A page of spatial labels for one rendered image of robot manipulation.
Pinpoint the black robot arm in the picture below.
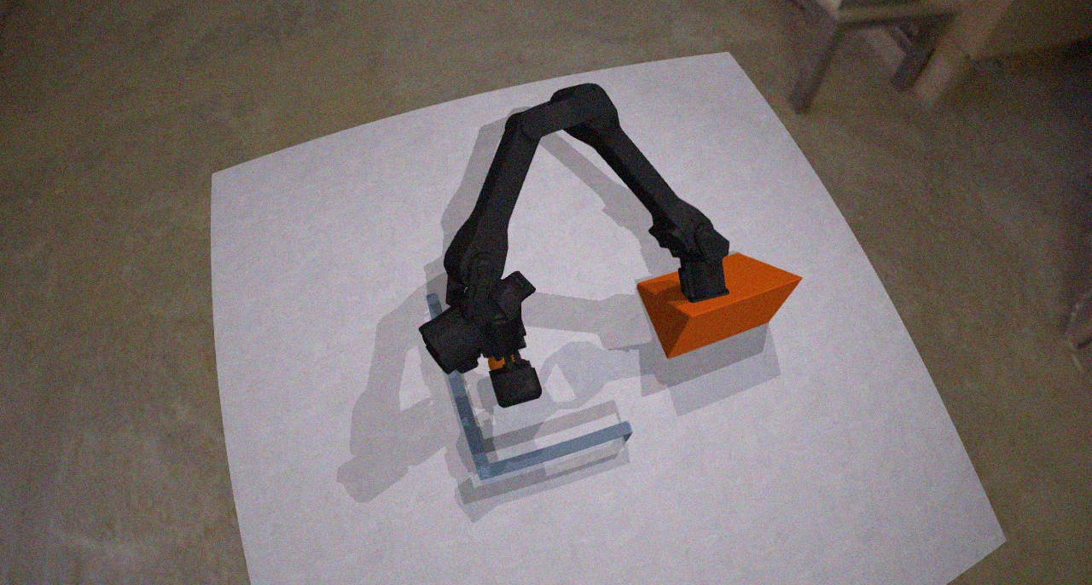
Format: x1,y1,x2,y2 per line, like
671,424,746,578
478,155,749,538
418,84,729,375

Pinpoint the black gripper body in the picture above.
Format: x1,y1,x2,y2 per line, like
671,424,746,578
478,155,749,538
485,320,542,408

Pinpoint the blue-grey l-shaped low wall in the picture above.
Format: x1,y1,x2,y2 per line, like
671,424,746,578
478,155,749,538
426,293,633,480

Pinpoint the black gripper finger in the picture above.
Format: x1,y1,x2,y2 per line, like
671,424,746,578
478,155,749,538
489,361,531,380

